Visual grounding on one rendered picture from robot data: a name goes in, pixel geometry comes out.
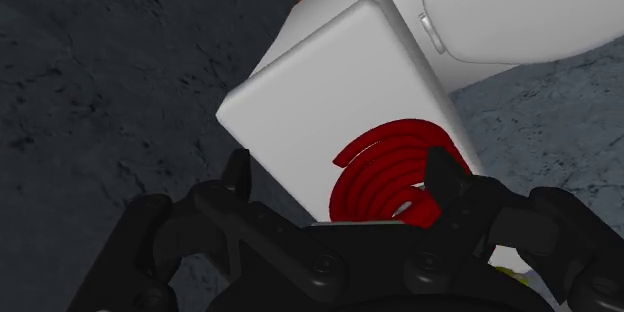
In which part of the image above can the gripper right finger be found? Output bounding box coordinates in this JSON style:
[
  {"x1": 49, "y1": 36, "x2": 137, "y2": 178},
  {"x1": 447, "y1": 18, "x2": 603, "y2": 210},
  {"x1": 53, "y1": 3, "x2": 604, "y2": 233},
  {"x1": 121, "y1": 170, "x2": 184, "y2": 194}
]
[{"x1": 403, "y1": 146, "x2": 624, "y2": 312}]

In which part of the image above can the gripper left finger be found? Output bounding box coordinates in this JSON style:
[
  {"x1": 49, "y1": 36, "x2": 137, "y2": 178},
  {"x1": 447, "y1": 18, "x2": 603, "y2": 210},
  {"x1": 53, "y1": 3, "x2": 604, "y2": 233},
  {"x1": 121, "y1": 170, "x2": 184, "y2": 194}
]
[{"x1": 67, "y1": 148, "x2": 349, "y2": 312}]

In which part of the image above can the yellow green object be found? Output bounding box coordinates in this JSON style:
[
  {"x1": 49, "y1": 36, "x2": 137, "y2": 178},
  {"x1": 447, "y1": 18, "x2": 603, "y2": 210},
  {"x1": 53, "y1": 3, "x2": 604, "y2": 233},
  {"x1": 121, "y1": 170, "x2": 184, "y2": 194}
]
[{"x1": 493, "y1": 263, "x2": 533, "y2": 287}]

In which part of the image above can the red coiled spiral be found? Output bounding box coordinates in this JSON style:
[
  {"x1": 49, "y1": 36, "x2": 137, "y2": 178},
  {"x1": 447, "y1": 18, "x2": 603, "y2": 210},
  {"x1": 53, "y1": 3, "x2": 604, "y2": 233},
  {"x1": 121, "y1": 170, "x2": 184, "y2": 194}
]
[{"x1": 328, "y1": 118, "x2": 473, "y2": 229}]

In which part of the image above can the white toilet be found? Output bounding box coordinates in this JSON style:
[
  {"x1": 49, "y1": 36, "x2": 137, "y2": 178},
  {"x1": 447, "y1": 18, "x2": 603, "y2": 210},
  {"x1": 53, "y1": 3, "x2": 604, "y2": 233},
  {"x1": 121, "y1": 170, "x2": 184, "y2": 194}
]
[{"x1": 215, "y1": 0, "x2": 624, "y2": 276}]

